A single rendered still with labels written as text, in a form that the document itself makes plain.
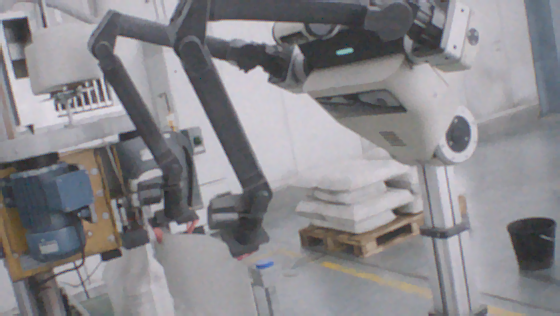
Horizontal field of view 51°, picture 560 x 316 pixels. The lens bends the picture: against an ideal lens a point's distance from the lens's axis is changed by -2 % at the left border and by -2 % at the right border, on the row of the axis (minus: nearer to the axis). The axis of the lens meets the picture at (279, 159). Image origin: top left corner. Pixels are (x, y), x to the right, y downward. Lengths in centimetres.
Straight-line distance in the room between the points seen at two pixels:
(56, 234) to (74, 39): 51
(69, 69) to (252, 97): 508
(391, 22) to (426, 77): 28
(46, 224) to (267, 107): 525
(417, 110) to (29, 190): 98
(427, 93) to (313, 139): 568
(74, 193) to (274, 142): 528
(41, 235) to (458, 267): 111
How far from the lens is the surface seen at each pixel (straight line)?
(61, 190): 156
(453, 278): 170
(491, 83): 923
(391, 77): 135
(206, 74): 110
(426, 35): 123
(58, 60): 166
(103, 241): 189
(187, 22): 105
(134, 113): 161
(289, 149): 686
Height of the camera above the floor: 144
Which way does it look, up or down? 8 degrees down
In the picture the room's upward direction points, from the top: 12 degrees counter-clockwise
